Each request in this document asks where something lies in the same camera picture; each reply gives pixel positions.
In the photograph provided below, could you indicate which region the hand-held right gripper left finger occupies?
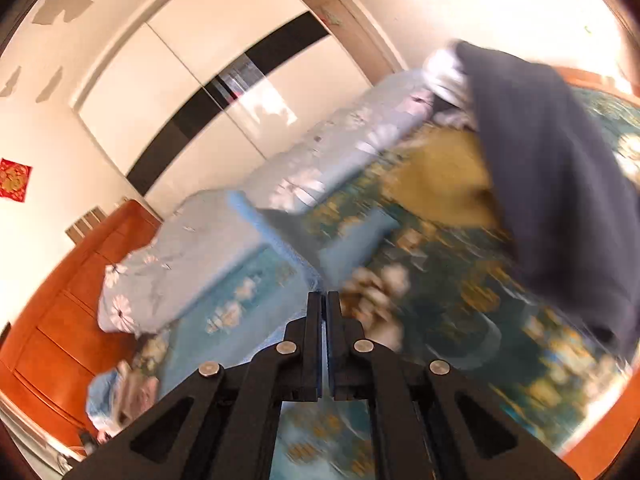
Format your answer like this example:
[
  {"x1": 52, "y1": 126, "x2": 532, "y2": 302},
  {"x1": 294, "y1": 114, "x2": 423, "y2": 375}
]
[{"x1": 62, "y1": 292, "x2": 325, "y2": 480}]

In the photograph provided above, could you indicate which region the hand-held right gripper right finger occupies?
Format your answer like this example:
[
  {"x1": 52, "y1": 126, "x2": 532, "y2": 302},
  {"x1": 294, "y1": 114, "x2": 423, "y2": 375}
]
[{"x1": 326, "y1": 290, "x2": 581, "y2": 480}]

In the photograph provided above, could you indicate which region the dark navy garment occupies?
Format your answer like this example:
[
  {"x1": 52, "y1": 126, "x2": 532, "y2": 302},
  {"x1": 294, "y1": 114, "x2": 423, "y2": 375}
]
[{"x1": 456, "y1": 40, "x2": 640, "y2": 358}]

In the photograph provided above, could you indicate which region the teal floral bed sheet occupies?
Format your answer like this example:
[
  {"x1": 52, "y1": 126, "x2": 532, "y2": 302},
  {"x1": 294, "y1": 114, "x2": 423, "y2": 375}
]
[{"x1": 135, "y1": 85, "x2": 640, "y2": 480}]

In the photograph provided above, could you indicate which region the light blue floral quilt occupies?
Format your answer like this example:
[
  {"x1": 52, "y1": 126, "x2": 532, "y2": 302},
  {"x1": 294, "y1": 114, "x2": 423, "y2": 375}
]
[{"x1": 97, "y1": 42, "x2": 481, "y2": 336}]

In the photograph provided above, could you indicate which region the olive yellow cloth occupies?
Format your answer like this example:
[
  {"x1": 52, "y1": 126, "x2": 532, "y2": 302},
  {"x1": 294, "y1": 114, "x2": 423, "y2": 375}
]
[{"x1": 387, "y1": 125, "x2": 506, "y2": 228}]

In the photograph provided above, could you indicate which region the light blue floral pillow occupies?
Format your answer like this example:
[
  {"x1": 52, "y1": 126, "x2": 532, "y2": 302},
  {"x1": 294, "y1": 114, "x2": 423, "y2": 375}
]
[{"x1": 86, "y1": 362, "x2": 161, "y2": 443}]

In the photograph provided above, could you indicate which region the orange wooden headboard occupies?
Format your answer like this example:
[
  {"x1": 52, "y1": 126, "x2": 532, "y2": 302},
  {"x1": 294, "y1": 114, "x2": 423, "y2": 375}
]
[{"x1": 0, "y1": 199, "x2": 163, "y2": 453}]

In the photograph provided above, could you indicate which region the white sliding wardrobe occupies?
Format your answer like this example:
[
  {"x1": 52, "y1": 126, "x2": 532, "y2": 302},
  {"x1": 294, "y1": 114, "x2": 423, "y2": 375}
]
[{"x1": 74, "y1": 0, "x2": 373, "y2": 205}]

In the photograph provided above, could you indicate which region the wooden door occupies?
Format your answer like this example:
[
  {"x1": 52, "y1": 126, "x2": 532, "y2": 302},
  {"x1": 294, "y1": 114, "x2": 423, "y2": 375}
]
[{"x1": 305, "y1": 0, "x2": 406, "y2": 86}]

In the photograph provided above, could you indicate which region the red paper wall decoration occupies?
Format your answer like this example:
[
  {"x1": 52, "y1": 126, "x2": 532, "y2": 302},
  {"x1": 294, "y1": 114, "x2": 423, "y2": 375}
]
[{"x1": 0, "y1": 158, "x2": 33, "y2": 204}]

